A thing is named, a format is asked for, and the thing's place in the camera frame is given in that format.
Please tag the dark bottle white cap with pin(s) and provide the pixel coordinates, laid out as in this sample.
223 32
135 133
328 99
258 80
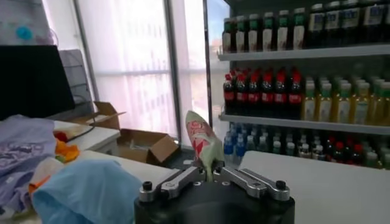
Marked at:
290 149
277 147

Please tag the blue drink bottle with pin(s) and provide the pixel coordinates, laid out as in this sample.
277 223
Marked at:
228 146
240 146

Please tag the clear plastic packaging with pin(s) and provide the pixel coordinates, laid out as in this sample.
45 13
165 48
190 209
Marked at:
134 143

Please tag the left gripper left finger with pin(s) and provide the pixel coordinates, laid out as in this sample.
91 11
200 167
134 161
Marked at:
179 182

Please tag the white sheet blue dot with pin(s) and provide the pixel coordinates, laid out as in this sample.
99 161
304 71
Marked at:
24 27

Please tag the black monitor screen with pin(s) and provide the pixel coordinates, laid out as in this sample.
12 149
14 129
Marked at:
30 79

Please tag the grey metal shelf rack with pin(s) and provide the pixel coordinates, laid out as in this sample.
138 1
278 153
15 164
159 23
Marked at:
304 53

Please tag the dark bottle grey label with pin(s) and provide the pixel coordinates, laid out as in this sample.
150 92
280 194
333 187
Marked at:
318 152
303 150

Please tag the small brown cardboard box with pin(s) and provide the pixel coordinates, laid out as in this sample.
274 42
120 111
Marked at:
103 117

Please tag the black window frame post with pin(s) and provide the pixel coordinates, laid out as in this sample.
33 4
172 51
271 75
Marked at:
208 61

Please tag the grey panel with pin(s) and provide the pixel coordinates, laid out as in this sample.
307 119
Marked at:
76 76

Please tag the clear green water bottle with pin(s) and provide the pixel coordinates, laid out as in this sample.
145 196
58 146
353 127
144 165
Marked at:
252 143
263 145

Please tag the open brown cardboard box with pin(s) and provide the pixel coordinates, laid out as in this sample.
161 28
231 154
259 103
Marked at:
146 147

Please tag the small red object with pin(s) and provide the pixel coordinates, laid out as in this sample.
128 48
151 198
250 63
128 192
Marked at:
61 136

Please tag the cola bottle red cap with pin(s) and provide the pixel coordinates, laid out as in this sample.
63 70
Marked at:
358 153
281 98
339 151
254 97
295 99
228 95
241 96
267 98

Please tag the dark drink bottle white label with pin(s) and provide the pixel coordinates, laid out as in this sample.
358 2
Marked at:
351 24
316 29
373 22
332 27

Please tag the green t-shirt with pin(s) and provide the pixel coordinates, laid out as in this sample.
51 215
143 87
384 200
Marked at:
201 137

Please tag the blue cloth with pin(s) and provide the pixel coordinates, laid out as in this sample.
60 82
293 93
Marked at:
85 191

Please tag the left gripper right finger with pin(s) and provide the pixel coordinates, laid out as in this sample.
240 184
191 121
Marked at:
250 182

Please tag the purple printed garment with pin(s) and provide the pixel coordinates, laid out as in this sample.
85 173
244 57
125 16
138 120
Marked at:
21 146

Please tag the white cloth orange trim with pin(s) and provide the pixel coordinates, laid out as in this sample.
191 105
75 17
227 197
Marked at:
45 173

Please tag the dark tea bottle green band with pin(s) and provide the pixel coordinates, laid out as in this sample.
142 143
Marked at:
299 34
227 39
282 36
240 39
253 38
268 37

